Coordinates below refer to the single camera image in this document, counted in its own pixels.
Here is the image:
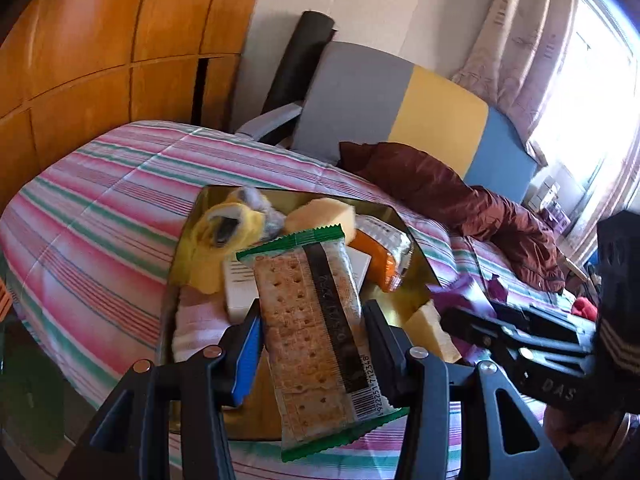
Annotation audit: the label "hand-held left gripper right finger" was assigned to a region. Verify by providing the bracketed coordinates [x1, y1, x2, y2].
[362, 300, 573, 480]

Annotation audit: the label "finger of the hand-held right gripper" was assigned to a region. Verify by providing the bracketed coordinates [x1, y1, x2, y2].
[489, 300, 596, 348]
[440, 306, 596, 403]

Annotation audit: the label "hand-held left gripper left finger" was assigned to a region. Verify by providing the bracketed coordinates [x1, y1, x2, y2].
[57, 300, 263, 480]

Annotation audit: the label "purple snack packet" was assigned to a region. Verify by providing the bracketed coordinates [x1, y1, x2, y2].
[427, 272, 506, 321]

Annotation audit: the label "yellow sponge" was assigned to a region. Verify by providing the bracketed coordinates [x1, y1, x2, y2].
[402, 300, 463, 363]
[285, 199, 358, 246]

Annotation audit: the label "gold gift box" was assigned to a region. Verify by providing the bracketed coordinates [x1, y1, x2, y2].
[160, 185, 443, 443]

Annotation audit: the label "pink striped sock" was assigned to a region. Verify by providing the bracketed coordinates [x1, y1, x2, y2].
[172, 287, 251, 361]

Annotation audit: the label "cracker packet green edges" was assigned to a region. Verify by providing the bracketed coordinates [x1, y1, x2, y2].
[235, 225, 411, 463]

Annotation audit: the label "white carton box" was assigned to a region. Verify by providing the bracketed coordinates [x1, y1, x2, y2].
[222, 250, 373, 323]

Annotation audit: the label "pale yellow sock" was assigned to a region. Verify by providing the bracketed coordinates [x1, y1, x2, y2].
[179, 200, 276, 295]

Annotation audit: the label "dark red cloth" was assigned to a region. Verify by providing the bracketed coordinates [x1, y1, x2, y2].
[574, 297, 600, 322]

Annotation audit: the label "white orange snack bag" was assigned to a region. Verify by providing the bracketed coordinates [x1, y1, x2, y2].
[350, 214, 413, 293]

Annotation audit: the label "stack of small boxes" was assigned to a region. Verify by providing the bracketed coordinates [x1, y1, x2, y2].
[527, 172, 571, 233]

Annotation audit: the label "maroon quilt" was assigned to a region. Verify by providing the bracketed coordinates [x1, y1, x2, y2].
[340, 141, 568, 293]

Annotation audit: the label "grey sock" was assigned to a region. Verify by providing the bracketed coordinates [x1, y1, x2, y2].
[235, 187, 287, 241]

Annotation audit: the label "striped bed sheet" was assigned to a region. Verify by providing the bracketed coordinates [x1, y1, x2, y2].
[0, 120, 601, 480]

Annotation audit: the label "dark green object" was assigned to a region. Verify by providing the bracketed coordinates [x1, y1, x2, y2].
[0, 340, 66, 461]

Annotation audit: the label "pink curtain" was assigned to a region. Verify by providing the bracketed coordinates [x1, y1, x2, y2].
[452, 0, 601, 131]

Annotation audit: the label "grey yellow blue headboard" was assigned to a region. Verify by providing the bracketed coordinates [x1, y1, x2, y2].
[290, 42, 538, 206]

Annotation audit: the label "black rolled mat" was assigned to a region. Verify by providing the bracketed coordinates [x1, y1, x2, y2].
[262, 10, 336, 146]

